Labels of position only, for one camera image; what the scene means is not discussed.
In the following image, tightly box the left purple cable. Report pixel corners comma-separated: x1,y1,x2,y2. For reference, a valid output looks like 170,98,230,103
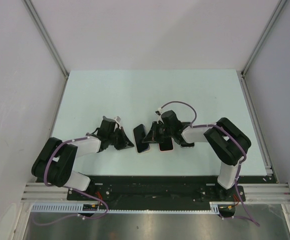
31,133,110,227

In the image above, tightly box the right aluminium corner post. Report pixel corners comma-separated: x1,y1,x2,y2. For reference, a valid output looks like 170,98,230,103
240,0,290,78

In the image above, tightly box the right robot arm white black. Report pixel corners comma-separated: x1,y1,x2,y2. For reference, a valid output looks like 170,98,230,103
141,110,252,201

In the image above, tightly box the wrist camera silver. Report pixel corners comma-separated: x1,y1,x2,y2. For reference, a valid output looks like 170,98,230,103
114,116,121,123
155,107,163,117

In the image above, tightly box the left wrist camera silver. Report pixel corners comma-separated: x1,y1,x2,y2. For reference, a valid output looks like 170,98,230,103
114,116,121,123

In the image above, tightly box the left aluminium corner post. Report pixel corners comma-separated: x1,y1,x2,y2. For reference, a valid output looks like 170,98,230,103
22,0,69,80

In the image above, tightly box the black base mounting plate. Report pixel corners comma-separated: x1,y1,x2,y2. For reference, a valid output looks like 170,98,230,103
36,174,277,211

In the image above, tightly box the pink phone case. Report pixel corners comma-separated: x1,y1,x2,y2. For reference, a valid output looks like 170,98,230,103
158,141,175,153

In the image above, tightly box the aluminium frame front rail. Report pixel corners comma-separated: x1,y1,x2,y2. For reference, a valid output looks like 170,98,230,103
21,183,290,204

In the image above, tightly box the blue phone case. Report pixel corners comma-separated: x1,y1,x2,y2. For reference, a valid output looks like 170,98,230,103
133,124,150,154

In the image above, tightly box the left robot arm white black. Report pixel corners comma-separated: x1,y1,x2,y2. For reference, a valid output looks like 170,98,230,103
31,116,135,200

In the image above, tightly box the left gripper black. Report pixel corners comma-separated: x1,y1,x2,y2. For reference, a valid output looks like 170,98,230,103
107,126,134,151

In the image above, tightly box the slotted cable duct rail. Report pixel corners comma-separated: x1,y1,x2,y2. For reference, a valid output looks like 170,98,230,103
31,201,240,215

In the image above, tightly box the aluminium corner post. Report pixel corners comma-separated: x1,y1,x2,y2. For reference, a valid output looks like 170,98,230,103
22,0,69,80
240,0,290,78

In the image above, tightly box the right aluminium side rail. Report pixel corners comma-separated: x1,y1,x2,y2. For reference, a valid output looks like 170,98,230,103
237,71,275,176

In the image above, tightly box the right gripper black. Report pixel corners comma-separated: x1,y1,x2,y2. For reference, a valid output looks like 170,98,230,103
142,121,173,144

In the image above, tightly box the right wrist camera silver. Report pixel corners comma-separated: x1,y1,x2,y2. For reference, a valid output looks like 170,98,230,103
155,107,163,117

